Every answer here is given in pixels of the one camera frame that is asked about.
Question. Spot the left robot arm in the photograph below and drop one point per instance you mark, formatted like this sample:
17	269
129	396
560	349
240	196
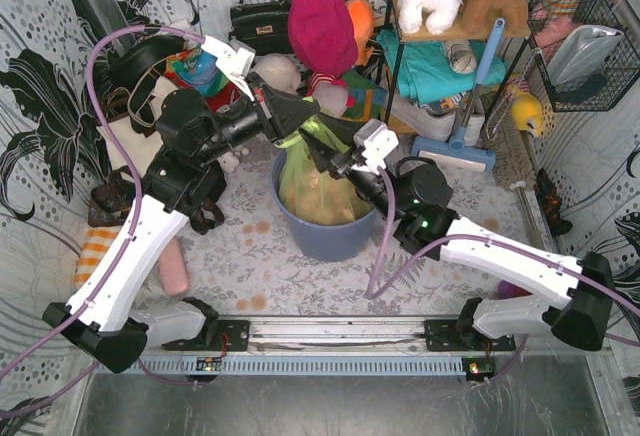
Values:
99	318

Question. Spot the green trash bag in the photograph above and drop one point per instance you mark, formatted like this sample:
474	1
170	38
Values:
320	181

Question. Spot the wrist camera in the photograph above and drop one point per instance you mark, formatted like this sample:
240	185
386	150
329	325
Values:
233	59
374	141

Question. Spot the black hat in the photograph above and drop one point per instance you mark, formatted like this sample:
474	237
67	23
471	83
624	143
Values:
126	70

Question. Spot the cream canvas tote bag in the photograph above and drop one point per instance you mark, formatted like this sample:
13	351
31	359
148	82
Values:
136	133

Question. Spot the cream plush sheep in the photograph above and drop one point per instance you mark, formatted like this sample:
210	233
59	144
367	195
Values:
279	72

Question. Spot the blue trash bin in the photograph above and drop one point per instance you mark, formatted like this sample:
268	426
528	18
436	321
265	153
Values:
322	243

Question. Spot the grey patterned sneaker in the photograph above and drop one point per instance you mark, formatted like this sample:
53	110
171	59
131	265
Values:
460	56

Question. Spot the magenta cloth bag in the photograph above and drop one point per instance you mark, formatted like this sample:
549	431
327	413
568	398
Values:
321	34

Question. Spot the orange checkered towel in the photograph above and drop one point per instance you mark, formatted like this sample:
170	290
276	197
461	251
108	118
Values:
96	244

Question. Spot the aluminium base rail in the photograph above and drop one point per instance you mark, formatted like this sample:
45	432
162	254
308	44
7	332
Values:
321	346

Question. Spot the black wire basket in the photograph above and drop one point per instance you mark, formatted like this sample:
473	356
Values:
603	89

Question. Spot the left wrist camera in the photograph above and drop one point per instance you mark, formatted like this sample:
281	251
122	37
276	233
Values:
233	59

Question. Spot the silver foil pouch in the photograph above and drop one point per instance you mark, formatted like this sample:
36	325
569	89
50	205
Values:
582	52

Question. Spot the yellow plush duck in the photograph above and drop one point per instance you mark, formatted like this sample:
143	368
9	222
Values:
526	110

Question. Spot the crumpled brown paper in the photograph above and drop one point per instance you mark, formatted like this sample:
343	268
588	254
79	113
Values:
322	201

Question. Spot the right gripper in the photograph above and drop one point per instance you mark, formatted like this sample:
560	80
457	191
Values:
338	165

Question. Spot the black leather handbag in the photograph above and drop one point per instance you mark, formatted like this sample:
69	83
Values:
262	26

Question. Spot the brown patterned strap bag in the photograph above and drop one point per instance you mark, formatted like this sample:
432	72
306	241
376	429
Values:
111	203

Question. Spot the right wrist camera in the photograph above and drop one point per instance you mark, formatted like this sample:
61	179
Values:
374	141

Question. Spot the orange plush toy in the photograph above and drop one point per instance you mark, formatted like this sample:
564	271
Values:
362	17

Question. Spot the teal cloth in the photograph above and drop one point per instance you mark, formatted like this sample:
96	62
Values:
425	74

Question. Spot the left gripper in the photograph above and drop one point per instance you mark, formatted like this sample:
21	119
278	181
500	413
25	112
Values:
270	113

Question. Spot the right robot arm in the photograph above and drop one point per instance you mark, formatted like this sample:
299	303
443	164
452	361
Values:
567	297

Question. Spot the pink plush doll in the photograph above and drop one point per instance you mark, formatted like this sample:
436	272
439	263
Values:
331	93

